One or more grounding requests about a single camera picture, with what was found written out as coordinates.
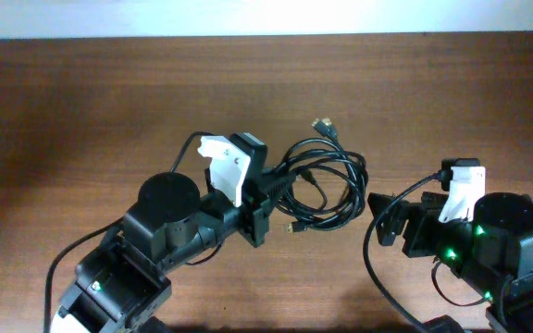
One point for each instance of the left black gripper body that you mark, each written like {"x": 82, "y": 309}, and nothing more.
{"x": 252, "y": 198}

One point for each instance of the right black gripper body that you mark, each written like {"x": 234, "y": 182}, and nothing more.
{"x": 415, "y": 228}

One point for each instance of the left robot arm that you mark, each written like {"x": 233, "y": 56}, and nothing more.
{"x": 120, "y": 284}

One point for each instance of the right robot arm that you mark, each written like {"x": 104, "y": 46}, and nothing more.
{"x": 492, "y": 252}

